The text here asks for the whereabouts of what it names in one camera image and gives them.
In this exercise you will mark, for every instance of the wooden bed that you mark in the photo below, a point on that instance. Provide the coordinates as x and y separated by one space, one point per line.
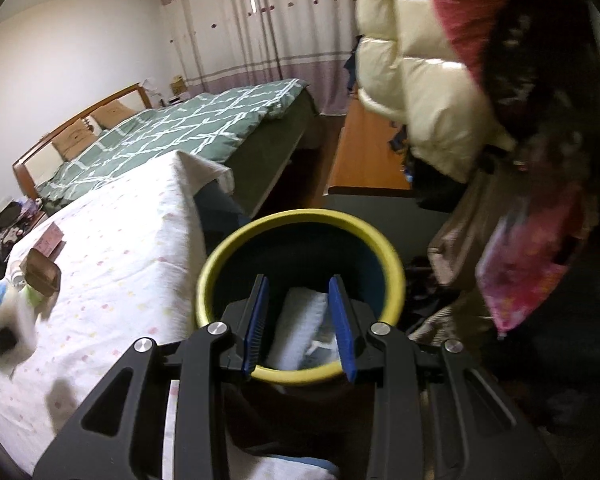
35 157

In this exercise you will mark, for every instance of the pink and white curtain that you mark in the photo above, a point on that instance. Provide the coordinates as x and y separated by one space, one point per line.
290 35

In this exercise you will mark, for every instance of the pink packet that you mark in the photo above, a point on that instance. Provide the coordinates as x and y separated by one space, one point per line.
47 241

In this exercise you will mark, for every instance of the cream down jacket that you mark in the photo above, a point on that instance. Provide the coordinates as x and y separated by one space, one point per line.
430 85

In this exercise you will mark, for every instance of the white wooden nightstand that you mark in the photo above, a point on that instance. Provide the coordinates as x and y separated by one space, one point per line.
37 217

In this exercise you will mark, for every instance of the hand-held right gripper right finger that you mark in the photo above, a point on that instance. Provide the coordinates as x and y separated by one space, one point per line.
342 330

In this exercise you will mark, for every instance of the long wooden desk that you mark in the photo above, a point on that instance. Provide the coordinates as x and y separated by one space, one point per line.
365 150

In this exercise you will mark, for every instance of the white foam net sleeve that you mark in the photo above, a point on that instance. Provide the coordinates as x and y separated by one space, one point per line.
295 325

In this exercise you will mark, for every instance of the pink patterned bag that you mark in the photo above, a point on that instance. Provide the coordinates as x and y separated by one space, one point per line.
525 270

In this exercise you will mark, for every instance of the yellow rimmed dark bin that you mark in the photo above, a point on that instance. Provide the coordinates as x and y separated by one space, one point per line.
300 215

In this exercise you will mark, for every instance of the brown bear face pillow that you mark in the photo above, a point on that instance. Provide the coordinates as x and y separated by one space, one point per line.
75 140
112 115

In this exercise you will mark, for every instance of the beige bag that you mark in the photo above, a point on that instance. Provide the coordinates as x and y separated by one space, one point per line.
460 240

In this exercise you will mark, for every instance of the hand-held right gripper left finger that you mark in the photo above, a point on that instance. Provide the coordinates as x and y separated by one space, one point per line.
257 325

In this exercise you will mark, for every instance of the small brown box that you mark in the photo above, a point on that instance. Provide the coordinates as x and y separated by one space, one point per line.
42 271

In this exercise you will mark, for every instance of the red dotted down jacket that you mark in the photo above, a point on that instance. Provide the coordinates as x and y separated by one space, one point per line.
460 0

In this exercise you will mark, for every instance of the white dotted tablecloth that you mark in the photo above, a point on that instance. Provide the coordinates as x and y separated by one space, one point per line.
120 240

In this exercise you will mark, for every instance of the green checked quilt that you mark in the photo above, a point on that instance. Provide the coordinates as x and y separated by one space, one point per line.
180 130

